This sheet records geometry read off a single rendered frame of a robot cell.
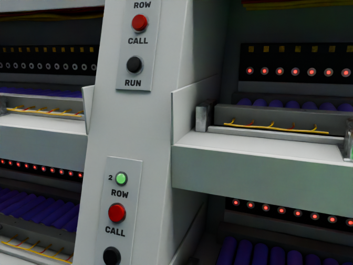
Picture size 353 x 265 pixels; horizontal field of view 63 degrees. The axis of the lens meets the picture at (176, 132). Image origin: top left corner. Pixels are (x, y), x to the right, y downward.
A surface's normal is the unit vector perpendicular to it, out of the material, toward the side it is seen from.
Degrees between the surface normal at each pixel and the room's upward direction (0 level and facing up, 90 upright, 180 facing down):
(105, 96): 90
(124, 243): 90
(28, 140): 110
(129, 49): 90
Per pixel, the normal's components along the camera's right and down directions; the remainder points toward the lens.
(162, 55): -0.33, -0.07
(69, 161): -0.35, 0.27
